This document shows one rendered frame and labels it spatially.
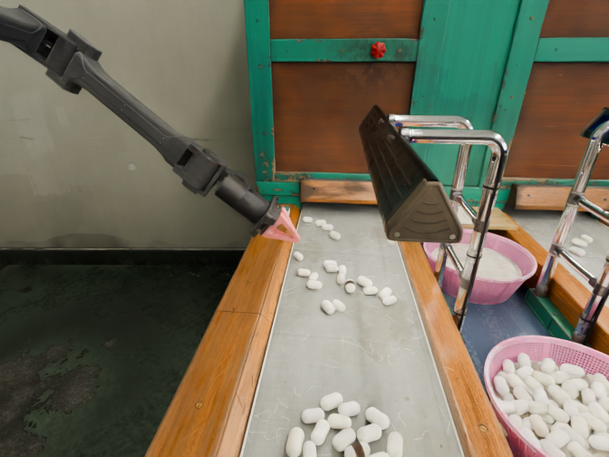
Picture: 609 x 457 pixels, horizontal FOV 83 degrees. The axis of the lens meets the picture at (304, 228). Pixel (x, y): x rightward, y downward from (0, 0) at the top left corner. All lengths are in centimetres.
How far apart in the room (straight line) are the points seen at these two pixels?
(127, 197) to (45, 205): 51
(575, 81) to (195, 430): 126
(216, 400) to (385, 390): 27
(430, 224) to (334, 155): 81
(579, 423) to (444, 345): 20
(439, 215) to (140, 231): 216
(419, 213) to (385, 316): 41
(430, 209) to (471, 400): 34
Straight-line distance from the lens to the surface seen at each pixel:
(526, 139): 129
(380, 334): 71
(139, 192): 229
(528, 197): 129
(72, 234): 264
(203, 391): 60
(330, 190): 114
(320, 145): 116
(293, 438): 54
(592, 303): 85
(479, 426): 60
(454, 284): 94
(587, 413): 72
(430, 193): 37
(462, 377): 65
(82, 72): 89
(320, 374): 63
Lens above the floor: 122
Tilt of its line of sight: 26 degrees down
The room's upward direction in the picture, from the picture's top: straight up
